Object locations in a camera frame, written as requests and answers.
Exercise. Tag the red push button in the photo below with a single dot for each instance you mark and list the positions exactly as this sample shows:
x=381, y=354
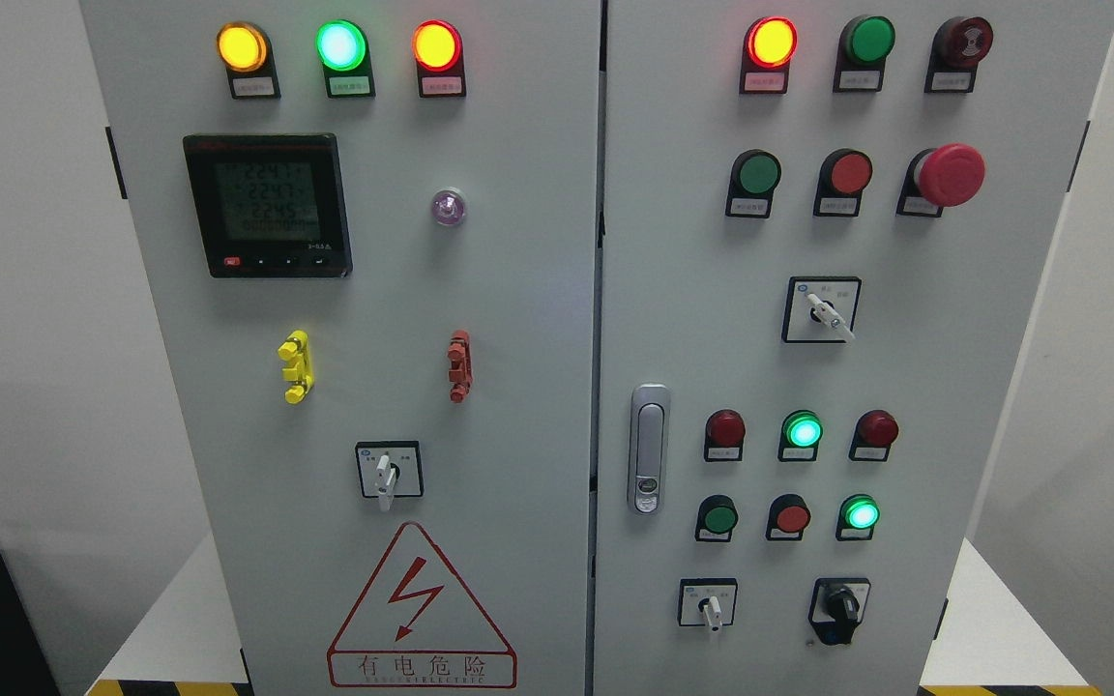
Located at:
x=843, y=176
x=789, y=516

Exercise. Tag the green push button upper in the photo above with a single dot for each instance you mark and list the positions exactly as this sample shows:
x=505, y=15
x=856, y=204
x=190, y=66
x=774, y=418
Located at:
x=753, y=178

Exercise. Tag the black knob selector switch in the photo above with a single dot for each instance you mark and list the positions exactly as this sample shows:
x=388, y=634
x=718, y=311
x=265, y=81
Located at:
x=837, y=608

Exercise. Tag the green unlit lamp top right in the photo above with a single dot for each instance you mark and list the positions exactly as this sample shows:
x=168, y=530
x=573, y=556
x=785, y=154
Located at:
x=863, y=46

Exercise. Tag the yellow indicator lamp top left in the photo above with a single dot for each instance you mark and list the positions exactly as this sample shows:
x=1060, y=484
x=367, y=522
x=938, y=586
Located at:
x=248, y=57

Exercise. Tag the green lit indicator lamp top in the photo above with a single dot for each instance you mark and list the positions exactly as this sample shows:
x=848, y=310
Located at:
x=346, y=60

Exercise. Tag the dark red buzzer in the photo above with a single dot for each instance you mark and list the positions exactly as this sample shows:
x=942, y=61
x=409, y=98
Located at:
x=956, y=51

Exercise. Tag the silver door lock handle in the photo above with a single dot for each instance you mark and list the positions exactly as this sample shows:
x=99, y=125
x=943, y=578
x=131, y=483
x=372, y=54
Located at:
x=648, y=420

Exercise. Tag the red terminal clip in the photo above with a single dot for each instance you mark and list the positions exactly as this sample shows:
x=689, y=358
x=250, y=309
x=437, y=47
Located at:
x=460, y=373

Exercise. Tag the grey cabinet door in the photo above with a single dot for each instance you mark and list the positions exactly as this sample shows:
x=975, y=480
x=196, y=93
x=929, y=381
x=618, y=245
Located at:
x=507, y=471
x=695, y=300

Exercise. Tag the dark red lamp middle right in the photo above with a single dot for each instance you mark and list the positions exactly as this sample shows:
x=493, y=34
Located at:
x=874, y=435

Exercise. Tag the lower white rotary switch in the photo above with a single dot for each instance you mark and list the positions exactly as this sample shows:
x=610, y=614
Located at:
x=707, y=603

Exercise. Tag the right grey cabinet door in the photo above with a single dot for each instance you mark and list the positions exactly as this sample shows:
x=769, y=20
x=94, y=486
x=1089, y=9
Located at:
x=695, y=300

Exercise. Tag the orange-red indicator lamp left door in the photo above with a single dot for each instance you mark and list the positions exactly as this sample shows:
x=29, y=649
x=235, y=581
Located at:
x=438, y=53

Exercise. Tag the dark red lamp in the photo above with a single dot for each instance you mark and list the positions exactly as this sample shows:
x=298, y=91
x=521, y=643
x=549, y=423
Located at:
x=874, y=435
x=725, y=436

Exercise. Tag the green lit button lower right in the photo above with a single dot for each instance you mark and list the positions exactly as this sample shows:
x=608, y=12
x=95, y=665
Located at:
x=857, y=518

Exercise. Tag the red lit indicator lamp right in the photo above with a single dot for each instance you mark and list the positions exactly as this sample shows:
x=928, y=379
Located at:
x=768, y=48

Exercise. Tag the left grey cabinet door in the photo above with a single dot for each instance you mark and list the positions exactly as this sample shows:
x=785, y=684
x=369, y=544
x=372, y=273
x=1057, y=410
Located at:
x=507, y=471

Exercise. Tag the dark red lamp middle left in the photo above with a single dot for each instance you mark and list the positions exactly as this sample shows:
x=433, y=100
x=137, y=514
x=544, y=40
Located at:
x=725, y=436

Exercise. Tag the black digital power meter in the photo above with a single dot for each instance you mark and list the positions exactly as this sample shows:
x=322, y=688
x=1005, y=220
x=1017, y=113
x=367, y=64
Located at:
x=269, y=204

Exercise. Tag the red push button lower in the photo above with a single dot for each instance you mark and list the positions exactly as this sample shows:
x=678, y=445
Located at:
x=789, y=516

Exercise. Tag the red push button upper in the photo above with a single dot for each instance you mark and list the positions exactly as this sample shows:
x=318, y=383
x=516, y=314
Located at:
x=843, y=176

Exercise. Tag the green push button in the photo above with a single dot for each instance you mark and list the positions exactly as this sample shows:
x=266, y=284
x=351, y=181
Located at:
x=716, y=519
x=753, y=178

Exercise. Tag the clear small light bulb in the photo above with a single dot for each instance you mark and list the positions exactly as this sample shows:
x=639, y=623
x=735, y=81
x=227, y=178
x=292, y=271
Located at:
x=448, y=207

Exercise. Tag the red electric hazard warning sticker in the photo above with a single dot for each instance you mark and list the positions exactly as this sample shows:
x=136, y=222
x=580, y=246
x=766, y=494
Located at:
x=416, y=624

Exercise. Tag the white lever rotary switch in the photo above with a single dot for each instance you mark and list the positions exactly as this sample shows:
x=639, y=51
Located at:
x=390, y=470

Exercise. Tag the green push button lower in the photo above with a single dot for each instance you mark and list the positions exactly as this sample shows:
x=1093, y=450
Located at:
x=716, y=519

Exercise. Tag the red emergency stop mushroom button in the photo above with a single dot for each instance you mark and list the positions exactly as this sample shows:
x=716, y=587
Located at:
x=939, y=178

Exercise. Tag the green lit lamp middle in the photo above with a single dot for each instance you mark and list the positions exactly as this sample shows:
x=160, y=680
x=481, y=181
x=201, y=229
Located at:
x=799, y=437

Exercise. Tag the yellow terminal clip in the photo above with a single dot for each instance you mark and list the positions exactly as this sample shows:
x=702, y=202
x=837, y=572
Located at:
x=297, y=367

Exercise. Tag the upper right white rotary switch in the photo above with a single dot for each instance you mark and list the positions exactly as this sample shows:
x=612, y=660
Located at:
x=821, y=309

